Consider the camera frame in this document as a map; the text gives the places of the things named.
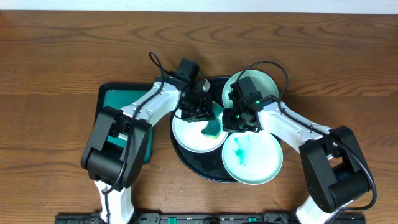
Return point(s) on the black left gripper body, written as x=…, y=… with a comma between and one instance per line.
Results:
x=199, y=115

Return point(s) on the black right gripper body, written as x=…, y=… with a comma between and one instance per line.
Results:
x=234, y=125

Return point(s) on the green yellow sponge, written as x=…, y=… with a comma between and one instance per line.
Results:
x=212, y=129

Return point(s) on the white plate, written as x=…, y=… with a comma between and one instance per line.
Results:
x=189, y=135

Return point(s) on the mint green plate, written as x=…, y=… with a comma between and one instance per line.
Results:
x=252, y=158
x=262, y=81

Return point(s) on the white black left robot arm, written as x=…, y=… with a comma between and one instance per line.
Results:
x=115, y=151

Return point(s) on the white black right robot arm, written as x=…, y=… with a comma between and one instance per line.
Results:
x=335, y=170

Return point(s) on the black rectangular soapy water tray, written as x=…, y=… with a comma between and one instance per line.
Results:
x=118, y=95

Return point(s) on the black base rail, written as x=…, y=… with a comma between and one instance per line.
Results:
x=155, y=218

